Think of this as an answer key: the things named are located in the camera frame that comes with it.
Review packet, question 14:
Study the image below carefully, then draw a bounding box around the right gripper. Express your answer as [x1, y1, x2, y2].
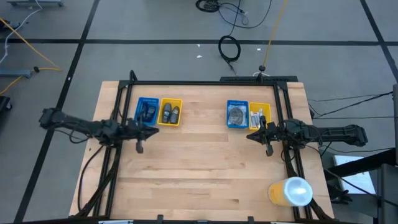
[246, 114, 283, 157]

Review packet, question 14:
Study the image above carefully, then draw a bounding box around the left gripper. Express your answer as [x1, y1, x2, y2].
[126, 110, 160, 154]

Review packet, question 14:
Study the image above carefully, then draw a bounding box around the blue plastic basket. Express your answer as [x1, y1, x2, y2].
[133, 96, 160, 126]
[226, 100, 249, 129]

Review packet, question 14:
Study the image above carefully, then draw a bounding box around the yellow plastic basket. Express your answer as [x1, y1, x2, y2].
[157, 98, 183, 127]
[248, 102, 272, 131]

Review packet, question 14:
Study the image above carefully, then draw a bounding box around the yellow cup with white lid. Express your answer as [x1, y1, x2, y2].
[268, 176, 313, 207]

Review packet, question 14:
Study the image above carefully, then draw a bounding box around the black beam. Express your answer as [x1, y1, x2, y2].
[323, 148, 398, 179]

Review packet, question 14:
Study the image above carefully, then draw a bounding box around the white screen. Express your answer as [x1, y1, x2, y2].
[333, 154, 377, 195]

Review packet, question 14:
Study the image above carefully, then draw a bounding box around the grey stand base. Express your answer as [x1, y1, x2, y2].
[0, 68, 33, 78]
[6, 0, 64, 7]

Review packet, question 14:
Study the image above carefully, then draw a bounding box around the black cart wheel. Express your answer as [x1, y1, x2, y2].
[0, 95, 13, 125]

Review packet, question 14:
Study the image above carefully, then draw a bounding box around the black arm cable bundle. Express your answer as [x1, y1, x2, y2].
[76, 144, 122, 218]
[281, 146, 335, 222]

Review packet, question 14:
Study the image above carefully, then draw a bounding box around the black aluminium table frame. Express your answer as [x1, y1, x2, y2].
[68, 70, 335, 224]

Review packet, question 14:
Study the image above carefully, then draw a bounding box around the coiled black floor cable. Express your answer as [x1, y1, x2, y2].
[195, 0, 221, 13]
[217, 34, 242, 63]

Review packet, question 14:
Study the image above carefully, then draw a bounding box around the thin black floor cable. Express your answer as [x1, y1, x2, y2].
[307, 90, 394, 119]
[217, 0, 273, 37]
[313, 116, 396, 120]

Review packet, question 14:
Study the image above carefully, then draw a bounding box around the yellow floor cable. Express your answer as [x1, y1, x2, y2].
[262, 0, 287, 68]
[0, 17, 63, 96]

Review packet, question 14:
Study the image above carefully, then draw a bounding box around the grey post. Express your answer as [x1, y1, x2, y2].
[393, 83, 398, 166]

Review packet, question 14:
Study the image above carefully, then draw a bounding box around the white floor cable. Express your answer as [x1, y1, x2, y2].
[0, 0, 44, 65]

